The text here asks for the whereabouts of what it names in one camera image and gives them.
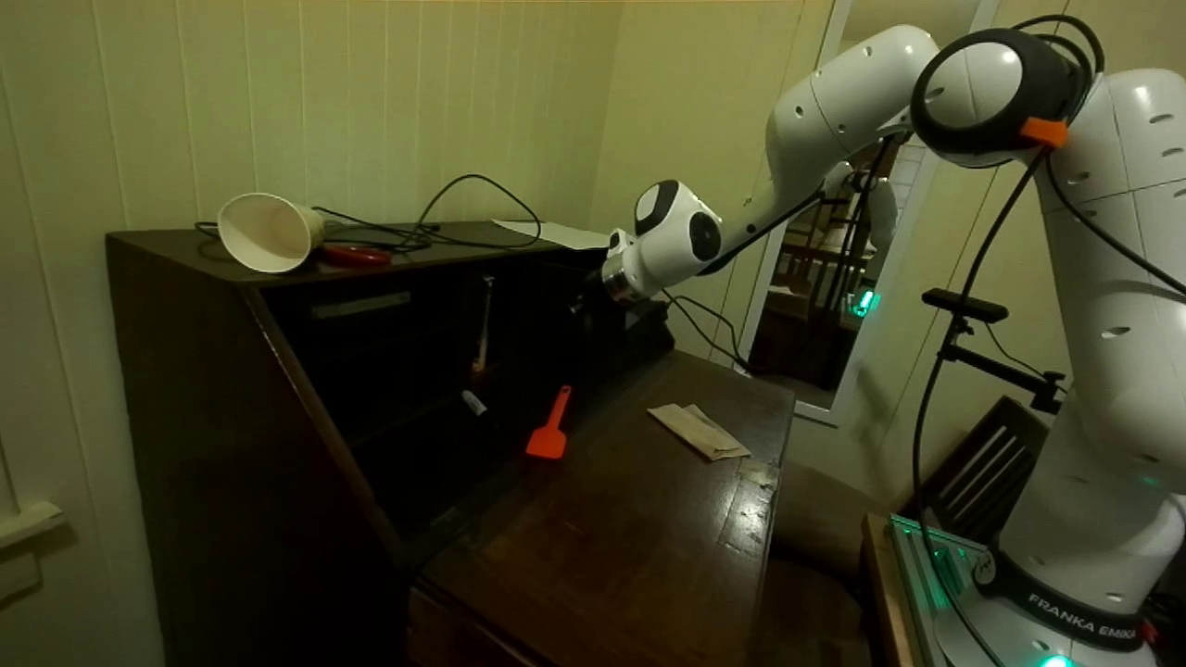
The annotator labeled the white paper sheet on cabinet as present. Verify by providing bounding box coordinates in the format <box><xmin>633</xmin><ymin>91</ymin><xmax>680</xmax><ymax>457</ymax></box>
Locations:
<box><xmin>493</xmin><ymin>220</ymin><xmax>613</xmax><ymax>252</ymax></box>

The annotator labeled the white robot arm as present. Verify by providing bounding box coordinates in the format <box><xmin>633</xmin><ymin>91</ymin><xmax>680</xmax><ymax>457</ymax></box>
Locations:
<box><xmin>600</xmin><ymin>16</ymin><xmax>1186</xmax><ymax>667</ymax></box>

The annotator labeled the orange plastic spatula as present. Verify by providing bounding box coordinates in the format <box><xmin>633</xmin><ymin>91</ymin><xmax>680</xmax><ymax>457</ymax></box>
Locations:
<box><xmin>525</xmin><ymin>384</ymin><xmax>572</xmax><ymax>459</ymax></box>

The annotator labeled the white wall fixture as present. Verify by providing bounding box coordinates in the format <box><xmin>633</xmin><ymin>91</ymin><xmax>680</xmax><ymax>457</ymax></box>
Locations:
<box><xmin>0</xmin><ymin>501</ymin><xmax>67</xmax><ymax>605</ymax></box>

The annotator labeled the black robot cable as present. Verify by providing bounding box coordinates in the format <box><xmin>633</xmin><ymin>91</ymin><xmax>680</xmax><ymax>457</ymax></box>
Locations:
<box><xmin>906</xmin><ymin>144</ymin><xmax>1053</xmax><ymax>667</ymax></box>

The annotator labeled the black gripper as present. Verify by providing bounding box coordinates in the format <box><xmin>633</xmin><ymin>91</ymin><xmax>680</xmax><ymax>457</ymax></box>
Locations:
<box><xmin>581</xmin><ymin>280</ymin><xmax>676</xmax><ymax>365</ymax></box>

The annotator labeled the black camera on stand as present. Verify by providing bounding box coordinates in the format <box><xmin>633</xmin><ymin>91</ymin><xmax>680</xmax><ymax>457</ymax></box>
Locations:
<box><xmin>919</xmin><ymin>285</ymin><xmax>1066</xmax><ymax>417</ymax></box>

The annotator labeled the black cable on cabinet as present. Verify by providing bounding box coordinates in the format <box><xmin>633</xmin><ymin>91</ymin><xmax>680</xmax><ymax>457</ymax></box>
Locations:
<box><xmin>308</xmin><ymin>169</ymin><xmax>549</xmax><ymax>252</ymax></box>

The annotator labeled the red lid on cabinet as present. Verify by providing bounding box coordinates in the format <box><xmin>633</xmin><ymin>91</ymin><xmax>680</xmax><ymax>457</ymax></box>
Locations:
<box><xmin>319</xmin><ymin>244</ymin><xmax>392</xmax><ymax>270</ymax></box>

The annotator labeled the white paper cup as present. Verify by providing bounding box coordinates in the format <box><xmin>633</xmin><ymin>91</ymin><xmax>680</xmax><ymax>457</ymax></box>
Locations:
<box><xmin>214</xmin><ymin>191</ymin><xmax>326</xmax><ymax>275</ymax></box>

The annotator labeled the silver utensil inside cabinet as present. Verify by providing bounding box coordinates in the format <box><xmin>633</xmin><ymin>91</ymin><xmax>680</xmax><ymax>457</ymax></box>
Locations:
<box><xmin>458</xmin><ymin>275</ymin><xmax>493</xmax><ymax>417</ymax></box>

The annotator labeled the dark wooden secretary desk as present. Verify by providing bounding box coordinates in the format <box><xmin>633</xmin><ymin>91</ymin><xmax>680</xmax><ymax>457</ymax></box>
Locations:
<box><xmin>104</xmin><ymin>220</ymin><xmax>869</xmax><ymax>667</ymax></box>

